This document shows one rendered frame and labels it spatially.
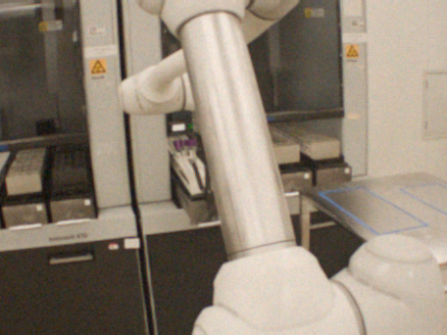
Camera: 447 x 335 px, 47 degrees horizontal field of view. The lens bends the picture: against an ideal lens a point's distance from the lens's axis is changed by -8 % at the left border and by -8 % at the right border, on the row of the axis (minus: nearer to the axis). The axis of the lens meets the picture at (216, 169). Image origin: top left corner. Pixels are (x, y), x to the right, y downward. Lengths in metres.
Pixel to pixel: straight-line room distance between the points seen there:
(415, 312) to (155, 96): 0.85
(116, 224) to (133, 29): 0.60
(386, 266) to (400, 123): 2.66
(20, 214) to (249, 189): 1.06
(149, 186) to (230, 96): 1.02
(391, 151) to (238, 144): 2.68
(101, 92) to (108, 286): 0.62
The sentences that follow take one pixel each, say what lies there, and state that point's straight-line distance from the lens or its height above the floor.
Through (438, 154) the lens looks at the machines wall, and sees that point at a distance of 3.64.
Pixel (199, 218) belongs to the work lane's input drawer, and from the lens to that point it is 1.58.
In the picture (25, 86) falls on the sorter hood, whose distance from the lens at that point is 1.70.
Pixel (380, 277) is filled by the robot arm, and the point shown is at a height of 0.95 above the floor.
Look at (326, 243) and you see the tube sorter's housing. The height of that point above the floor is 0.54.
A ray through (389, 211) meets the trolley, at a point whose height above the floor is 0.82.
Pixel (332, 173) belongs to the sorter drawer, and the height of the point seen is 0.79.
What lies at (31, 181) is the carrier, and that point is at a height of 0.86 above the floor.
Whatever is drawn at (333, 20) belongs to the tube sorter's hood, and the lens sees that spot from 1.88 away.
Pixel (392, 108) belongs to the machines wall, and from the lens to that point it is 3.36.
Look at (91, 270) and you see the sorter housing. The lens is 1.77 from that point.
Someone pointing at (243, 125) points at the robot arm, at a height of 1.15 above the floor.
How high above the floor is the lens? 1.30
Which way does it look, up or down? 15 degrees down
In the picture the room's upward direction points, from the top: 3 degrees counter-clockwise
